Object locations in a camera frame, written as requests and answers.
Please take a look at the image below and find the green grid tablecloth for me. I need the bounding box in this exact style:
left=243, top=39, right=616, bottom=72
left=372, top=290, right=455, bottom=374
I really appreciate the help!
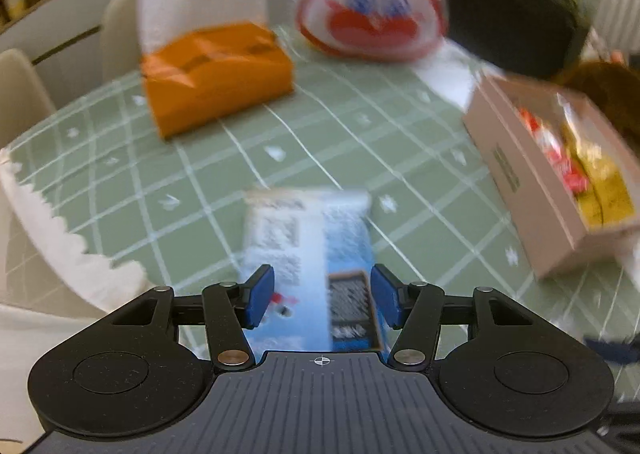
left=0, top=23, right=640, bottom=385

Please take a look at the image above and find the red snack packet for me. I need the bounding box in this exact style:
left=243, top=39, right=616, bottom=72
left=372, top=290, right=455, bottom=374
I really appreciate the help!
left=518, top=106, right=589, bottom=196

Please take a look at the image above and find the orange tissue box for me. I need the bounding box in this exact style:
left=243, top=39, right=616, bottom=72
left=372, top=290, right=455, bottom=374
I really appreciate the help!
left=140, top=22, right=294, bottom=140

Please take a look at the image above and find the blue snack packet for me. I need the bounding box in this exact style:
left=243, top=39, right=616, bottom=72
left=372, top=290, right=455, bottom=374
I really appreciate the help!
left=240, top=188, right=386, bottom=356

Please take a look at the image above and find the white cartoon children bag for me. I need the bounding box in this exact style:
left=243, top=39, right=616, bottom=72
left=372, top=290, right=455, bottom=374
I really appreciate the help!
left=0, top=147, right=149, bottom=320

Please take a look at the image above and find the yellow snack packet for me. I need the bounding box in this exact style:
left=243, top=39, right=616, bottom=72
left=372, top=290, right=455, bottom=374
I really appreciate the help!
left=555, top=93, right=636, bottom=228

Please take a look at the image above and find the brown plush toy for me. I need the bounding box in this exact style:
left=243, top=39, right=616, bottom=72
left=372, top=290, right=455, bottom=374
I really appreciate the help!
left=558, top=61, right=640, bottom=155

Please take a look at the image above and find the pink cardboard box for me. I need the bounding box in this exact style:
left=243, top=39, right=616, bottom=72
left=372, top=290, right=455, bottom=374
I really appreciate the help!
left=463, top=74, right=639, bottom=281

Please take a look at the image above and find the beige chair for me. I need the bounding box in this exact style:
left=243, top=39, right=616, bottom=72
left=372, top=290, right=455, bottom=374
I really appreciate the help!
left=98, top=0, right=269, bottom=83

